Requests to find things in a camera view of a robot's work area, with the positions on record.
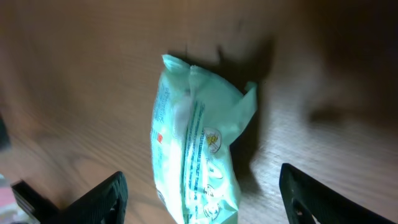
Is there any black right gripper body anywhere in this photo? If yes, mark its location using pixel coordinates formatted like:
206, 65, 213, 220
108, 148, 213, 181
11, 180, 59, 223

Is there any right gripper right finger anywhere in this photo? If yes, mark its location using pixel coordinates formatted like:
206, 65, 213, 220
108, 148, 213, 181
279, 163, 394, 224

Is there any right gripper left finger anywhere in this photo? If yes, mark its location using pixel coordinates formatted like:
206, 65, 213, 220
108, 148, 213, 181
45, 171, 128, 224

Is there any mint green snack packet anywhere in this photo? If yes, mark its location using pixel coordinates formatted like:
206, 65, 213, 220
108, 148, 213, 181
150, 55, 257, 223

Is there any purple red noodle packet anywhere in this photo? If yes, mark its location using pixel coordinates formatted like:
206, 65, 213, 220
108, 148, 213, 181
0, 175, 39, 224

